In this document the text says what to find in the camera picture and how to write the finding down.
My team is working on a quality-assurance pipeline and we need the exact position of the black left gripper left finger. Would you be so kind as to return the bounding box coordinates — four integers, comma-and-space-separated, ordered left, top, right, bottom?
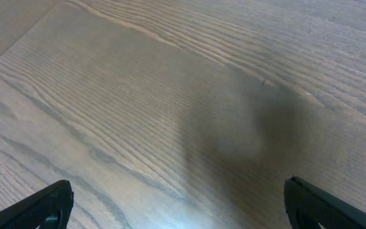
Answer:
0, 180, 74, 229

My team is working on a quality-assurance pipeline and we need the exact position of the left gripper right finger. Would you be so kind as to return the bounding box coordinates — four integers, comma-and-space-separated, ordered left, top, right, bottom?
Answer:
284, 176, 366, 229

